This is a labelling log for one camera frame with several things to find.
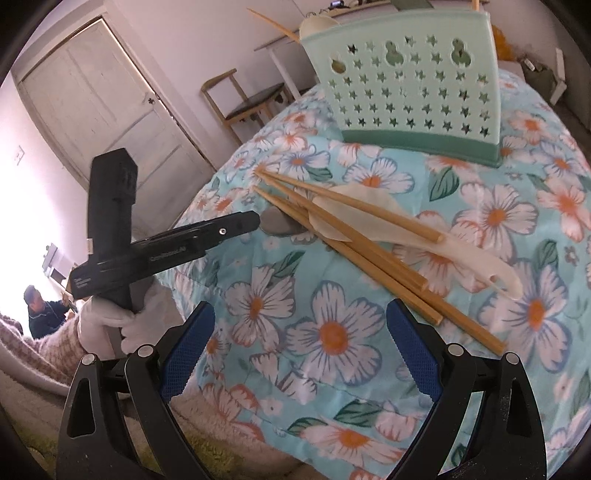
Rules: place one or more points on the blue floral blanket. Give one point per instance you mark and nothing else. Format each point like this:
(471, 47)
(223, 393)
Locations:
(323, 332)

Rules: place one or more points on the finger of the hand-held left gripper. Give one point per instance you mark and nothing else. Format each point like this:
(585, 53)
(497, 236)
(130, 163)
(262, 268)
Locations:
(231, 226)

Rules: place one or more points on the green perforated utensil holder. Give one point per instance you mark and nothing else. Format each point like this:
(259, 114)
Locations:
(415, 106)

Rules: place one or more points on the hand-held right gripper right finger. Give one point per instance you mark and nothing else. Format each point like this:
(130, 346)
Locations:
(413, 350)

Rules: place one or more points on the brown checked cloth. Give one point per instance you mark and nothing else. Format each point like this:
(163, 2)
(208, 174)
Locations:
(27, 357)

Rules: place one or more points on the white long spoon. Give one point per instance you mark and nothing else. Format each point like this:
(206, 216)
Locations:
(471, 263)

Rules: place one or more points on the person's left hand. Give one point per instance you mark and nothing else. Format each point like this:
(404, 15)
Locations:
(106, 327)

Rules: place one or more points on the cream fluffy blanket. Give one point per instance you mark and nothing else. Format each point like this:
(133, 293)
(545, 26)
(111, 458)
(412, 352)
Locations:
(244, 443)

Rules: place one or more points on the white deep round spoon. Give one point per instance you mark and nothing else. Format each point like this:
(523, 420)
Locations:
(314, 25)

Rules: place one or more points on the yellow plastic bag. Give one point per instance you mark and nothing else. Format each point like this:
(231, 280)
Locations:
(502, 41)

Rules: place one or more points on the white wall switch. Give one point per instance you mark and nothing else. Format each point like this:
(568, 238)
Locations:
(18, 156)

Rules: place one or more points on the green sack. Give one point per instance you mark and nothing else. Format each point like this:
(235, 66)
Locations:
(538, 78)

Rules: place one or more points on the dark grey spoon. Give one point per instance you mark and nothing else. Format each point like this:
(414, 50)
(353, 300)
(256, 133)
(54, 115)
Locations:
(277, 221)

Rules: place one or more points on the white plastic bar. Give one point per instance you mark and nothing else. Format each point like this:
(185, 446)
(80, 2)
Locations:
(557, 76)

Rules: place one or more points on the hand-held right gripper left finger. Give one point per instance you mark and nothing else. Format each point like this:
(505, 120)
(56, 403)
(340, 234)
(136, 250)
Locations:
(184, 355)

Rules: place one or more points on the wooden chair with dark seat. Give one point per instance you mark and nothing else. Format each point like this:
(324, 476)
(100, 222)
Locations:
(254, 101)

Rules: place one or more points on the white panelled door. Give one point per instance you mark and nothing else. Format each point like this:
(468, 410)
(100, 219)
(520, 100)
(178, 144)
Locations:
(106, 92)

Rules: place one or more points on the long white table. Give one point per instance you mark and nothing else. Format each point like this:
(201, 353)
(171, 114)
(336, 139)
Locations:
(281, 46)

